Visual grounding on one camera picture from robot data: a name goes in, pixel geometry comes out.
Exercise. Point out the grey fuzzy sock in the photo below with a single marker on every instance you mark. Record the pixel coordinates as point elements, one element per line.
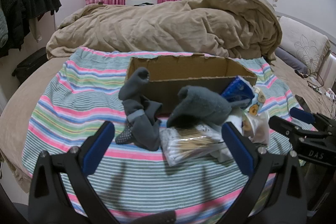
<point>131,90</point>
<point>199,103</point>

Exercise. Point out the cartoon print plastic packet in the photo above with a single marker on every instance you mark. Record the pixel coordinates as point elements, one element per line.
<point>258,119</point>

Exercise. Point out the blue tissue pack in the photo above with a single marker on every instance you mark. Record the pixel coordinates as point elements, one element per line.
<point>236,90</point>

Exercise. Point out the grey bed headboard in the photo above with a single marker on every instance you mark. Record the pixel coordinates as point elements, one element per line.
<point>331,61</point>

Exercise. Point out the brown cardboard box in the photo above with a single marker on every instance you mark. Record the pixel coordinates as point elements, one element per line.
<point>183,66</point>

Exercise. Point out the striped colourful cloth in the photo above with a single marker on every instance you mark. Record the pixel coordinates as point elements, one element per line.
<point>78,98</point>

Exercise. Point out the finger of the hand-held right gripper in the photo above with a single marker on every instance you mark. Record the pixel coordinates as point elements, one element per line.
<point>281,124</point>
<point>302,115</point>

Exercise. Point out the grey knit garment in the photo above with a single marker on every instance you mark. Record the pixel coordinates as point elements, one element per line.
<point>2,29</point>

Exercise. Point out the beige duvet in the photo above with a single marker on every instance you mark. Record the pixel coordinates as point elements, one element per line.
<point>162,24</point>

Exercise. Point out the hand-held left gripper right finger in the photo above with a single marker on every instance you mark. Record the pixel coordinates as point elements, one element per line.
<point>237,148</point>

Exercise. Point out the dark smartphone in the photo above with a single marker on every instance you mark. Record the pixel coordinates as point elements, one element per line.
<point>302,102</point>

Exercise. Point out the black bag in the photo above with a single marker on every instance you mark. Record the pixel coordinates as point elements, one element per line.
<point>29,67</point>

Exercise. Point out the white embroidered pillow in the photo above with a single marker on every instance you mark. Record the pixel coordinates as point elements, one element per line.
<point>304,43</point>

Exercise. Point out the clear cotton swab pack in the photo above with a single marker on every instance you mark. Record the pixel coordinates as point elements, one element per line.
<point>181,146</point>

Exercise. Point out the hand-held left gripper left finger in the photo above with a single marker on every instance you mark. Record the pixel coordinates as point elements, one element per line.
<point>98,146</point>

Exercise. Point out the beige hanging garment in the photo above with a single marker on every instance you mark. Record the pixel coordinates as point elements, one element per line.
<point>35,29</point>

